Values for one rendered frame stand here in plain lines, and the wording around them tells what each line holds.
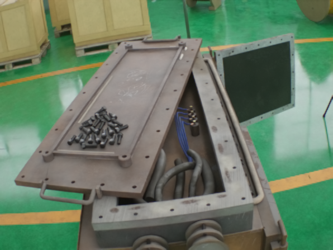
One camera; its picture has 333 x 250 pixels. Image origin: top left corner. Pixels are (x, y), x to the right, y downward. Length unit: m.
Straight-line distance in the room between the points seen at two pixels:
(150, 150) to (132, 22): 5.09
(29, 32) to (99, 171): 5.43
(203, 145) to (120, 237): 0.58
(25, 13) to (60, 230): 4.14
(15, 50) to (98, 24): 1.45
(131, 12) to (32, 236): 4.06
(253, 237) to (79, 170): 0.59
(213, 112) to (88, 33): 4.99
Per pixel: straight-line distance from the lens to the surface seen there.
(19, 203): 3.66
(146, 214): 1.17
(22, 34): 6.72
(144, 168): 1.31
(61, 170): 1.38
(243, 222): 1.22
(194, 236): 1.14
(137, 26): 6.39
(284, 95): 2.95
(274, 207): 1.33
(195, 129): 1.66
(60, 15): 7.86
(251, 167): 1.45
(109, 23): 6.38
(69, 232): 3.20
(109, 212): 1.20
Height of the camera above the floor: 2.11
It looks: 29 degrees down
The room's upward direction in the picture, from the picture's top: 8 degrees counter-clockwise
